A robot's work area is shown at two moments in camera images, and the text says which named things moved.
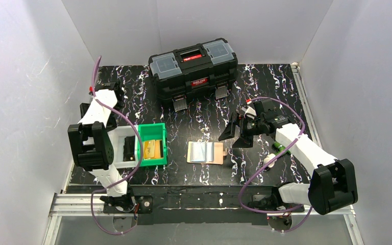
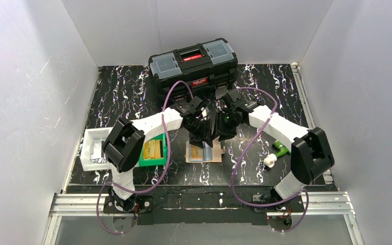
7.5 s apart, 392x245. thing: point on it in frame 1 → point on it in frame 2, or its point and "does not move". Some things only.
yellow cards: [151, 149] does not move
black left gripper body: [128, 148] → [202, 134]
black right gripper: [245, 127] → [224, 131]
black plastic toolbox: [176, 74] does not move
